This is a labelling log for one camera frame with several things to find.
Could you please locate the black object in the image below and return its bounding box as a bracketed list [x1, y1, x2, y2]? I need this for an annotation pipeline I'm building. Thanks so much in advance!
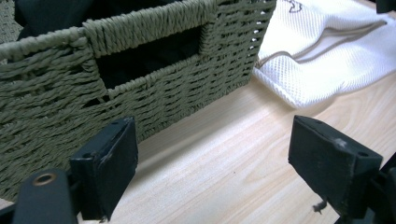
[375, 0, 396, 14]

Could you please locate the white mesh laundry bag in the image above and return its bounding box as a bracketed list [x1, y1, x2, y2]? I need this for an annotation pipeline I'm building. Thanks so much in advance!
[252, 0, 396, 110]

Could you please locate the green woven basket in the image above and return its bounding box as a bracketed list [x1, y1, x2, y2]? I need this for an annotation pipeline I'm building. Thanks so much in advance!
[0, 0, 277, 202]

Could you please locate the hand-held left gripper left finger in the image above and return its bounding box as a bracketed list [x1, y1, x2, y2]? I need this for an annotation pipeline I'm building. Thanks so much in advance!
[69, 116, 139, 222]

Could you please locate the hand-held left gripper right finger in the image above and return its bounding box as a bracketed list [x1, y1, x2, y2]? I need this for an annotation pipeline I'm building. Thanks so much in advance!
[288, 115, 384, 219]

